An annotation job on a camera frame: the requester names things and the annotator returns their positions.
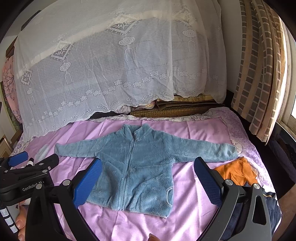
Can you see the pink floral pillow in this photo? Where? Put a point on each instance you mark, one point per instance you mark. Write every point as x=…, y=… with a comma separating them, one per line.
x=10, y=88

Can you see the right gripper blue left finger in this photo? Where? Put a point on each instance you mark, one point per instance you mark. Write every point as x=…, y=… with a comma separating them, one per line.
x=84, y=181

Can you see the dark navy garment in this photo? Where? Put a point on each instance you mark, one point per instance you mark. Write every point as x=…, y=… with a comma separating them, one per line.
x=254, y=218

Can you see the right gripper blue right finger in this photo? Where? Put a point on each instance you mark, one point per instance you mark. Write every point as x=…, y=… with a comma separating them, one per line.
x=211, y=184

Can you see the person left hand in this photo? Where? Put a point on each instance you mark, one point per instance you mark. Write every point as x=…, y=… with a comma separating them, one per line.
x=21, y=221

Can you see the pink bed sheet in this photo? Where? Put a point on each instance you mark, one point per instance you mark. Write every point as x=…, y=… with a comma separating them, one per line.
x=191, y=210

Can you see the brown checkered curtain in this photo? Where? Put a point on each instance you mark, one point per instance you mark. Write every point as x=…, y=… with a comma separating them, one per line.
x=262, y=82

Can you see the blue fleece zip jacket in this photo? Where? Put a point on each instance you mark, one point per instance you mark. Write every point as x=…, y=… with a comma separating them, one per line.
x=137, y=163

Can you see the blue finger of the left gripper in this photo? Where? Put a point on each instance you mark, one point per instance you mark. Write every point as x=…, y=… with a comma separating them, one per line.
x=18, y=159

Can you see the orange knit sweater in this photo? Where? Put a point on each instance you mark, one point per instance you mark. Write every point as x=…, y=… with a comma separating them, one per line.
x=239, y=171

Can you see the white lace cover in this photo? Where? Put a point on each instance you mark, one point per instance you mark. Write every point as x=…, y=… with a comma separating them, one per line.
x=77, y=58

